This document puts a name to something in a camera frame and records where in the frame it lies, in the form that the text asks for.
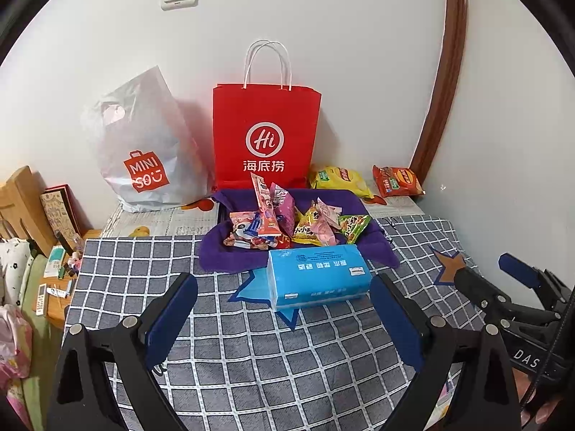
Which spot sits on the orange chip bag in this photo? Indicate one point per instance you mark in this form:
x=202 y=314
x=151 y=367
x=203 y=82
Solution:
x=400 y=182

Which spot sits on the patterned book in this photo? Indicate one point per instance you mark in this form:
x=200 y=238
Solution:
x=56 y=215

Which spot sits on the purple cloth basket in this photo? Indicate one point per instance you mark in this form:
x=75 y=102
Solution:
x=224 y=256

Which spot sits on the white plastic shopping bag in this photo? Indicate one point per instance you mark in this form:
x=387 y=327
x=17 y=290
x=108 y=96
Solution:
x=148 y=125

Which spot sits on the red paper bag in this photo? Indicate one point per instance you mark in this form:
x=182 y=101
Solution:
x=233 y=112

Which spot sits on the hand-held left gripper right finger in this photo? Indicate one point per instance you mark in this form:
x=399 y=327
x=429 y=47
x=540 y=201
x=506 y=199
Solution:
x=395 y=323

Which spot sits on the blue star-shaped mat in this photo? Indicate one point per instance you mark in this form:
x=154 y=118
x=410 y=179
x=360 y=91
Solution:
x=254 y=289

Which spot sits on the pile of snack packets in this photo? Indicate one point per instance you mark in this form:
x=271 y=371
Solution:
x=157 y=222

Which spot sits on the green snack packet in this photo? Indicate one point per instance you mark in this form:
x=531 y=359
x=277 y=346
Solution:
x=352 y=226

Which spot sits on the magenta snack packet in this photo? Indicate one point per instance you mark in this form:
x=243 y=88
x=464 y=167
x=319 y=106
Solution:
x=285 y=211

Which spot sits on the white remote control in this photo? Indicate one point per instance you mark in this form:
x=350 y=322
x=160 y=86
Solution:
x=41 y=298

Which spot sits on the yellow snack packet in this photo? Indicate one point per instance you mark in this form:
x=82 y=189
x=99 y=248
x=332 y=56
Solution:
x=305 y=229

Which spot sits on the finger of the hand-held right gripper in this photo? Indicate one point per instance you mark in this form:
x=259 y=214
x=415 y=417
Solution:
x=516 y=269
x=471 y=285

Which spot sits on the pink bag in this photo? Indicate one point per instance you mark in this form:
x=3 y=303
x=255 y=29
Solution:
x=13 y=354

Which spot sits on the blue tissue pack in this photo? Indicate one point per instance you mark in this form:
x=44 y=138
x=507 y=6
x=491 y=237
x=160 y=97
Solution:
x=314 y=278

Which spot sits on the wooden headboard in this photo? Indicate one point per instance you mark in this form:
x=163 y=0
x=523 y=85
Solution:
x=22 y=197

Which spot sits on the white spotted cloth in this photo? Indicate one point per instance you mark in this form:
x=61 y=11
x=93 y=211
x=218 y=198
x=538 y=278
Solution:
x=15 y=269

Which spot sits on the green white box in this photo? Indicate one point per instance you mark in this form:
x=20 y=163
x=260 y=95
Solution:
x=56 y=260

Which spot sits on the wooden nightstand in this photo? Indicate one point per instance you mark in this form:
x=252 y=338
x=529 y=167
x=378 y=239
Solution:
x=56 y=318

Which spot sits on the brown star-shaped mat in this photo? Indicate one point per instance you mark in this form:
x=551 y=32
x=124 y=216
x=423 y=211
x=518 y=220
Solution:
x=447 y=269

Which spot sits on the person's right hand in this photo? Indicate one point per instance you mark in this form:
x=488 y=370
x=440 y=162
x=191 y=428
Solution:
x=546 y=408

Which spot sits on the grey checked tablecloth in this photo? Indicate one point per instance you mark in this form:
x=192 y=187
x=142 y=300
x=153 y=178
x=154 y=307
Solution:
x=269 y=368

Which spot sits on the brown wooden door frame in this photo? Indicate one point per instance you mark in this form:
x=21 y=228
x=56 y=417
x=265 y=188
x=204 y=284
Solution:
x=442 y=76

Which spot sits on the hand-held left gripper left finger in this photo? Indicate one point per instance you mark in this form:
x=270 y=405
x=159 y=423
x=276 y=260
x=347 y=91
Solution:
x=173 y=318

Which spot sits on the yellow chip bag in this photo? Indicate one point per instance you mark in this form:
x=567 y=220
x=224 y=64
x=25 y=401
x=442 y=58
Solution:
x=341 y=179

